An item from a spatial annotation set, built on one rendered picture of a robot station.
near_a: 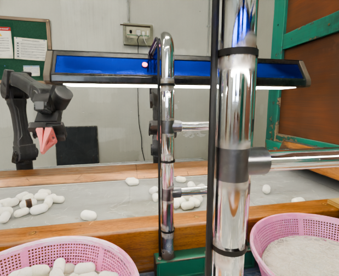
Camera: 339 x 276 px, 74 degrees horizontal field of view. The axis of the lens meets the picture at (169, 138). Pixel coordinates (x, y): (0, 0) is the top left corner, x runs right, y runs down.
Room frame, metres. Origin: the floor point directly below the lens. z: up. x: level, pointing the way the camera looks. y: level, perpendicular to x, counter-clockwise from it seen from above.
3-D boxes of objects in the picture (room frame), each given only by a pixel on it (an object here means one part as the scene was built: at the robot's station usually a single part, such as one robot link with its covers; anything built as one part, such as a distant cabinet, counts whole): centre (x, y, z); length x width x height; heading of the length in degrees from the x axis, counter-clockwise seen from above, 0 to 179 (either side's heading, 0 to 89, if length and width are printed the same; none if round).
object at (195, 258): (0.48, -0.06, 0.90); 0.20 x 0.19 x 0.45; 101
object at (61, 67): (0.56, -0.05, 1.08); 0.62 x 0.08 x 0.07; 101
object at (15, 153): (0.95, 0.63, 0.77); 0.09 x 0.06 x 0.06; 144
